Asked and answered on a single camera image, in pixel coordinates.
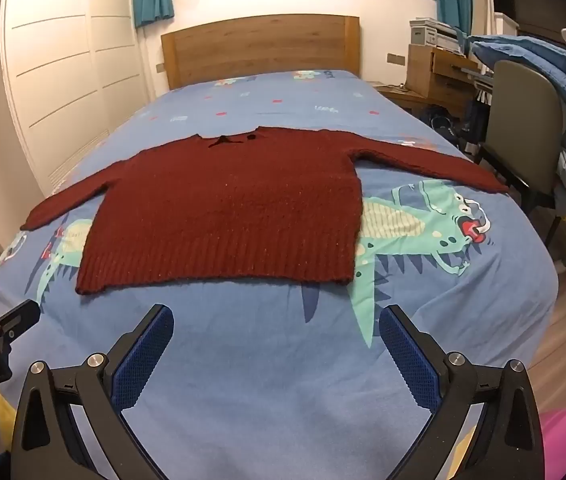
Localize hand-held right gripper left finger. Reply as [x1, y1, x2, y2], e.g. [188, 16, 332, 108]
[9, 303, 175, 480]

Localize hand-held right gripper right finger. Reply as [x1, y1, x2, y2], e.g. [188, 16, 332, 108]
[379, 304, 546, 480]

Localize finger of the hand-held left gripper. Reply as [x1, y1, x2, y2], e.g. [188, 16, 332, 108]
[0, 299, 42, 345]

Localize dark red knitted sweater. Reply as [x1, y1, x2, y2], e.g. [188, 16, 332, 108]
[20, 126, 510, 297]

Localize yellow cloth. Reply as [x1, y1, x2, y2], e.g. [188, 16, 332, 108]
[0, 387, 18, 480]

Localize blue dinosaur print bed sheet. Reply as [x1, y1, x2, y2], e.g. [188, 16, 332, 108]
[0, 69, 559, 480]

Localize dark backpack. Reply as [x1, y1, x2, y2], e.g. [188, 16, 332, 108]
[426, 105, 469, 148]

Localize dark blue tote bag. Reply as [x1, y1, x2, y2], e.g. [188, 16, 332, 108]
[466, 100, 490, 157]

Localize white wardrobe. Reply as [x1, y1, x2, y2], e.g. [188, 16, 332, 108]
[0, 0, 174, 196]

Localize wooden nightstand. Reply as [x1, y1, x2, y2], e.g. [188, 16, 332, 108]
[373, 82, 434, 116]

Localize grey chair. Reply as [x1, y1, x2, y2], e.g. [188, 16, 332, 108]
[473, 59, 566, 261]

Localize wooden cabinet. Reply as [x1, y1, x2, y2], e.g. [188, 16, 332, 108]
[407, 44, 481, 106]

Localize pile of blue bedding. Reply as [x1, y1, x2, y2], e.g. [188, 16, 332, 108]
[468, 34, 566, 221]

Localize white storage box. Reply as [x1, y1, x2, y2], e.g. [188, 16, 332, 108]
[409, 18, 466, 56]

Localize wooden headboard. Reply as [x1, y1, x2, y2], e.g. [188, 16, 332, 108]
[161, 14, 361, 90]

